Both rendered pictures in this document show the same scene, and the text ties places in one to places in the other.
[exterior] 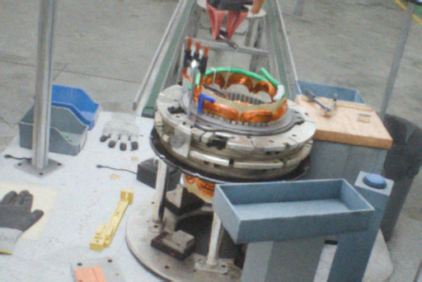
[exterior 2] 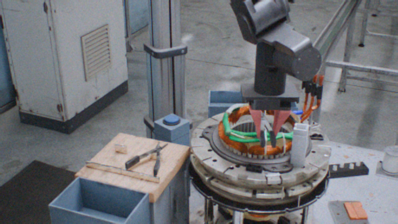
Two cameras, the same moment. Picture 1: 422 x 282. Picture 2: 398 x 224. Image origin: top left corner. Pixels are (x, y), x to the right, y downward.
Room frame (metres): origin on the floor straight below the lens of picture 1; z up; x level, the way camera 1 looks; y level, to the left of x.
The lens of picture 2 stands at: (2.07, 0.46, 1.67)
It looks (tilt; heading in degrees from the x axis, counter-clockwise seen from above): 27 degrees down; 211
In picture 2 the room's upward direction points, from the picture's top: straight up
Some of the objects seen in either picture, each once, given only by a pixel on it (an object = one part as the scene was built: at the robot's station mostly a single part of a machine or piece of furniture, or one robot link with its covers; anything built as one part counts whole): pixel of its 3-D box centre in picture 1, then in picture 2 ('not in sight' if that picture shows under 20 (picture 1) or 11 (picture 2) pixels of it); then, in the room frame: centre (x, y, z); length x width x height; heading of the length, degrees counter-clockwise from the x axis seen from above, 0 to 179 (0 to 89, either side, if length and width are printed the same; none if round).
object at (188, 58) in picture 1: (195, 61); (313, 88); (1.07, 0.16, 1.21); 0.04 x 0.04 x 0.03; 14
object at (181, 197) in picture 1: (183, 190); not in sight; (1.24, 0.17, 0.85); 0.06 x 0.04 x 0.05; 146
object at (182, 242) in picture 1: (179, 240); (291, 218); (1.07, 0.14, 0.83); 0.05 x 0.04 x 0.02; 68
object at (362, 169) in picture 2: not in sight; (343, 170); (0.72, 0.18, 0.79); 0.15 x 0.05 x 0.02; 130
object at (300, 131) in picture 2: (191, 71); (299, 145); (1.21, 0.19, 1.14); 0.03 x 0.03 x 0.09; 14
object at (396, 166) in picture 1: (381, 161); not in sight; (2.70, -0.53, 0.39); 0.39 x 0.39 x 0.35
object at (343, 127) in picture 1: (341, 120); (135, 164); (1.34, -0.15, 1.05); 0.20 x 0.19 x 0.02; 10
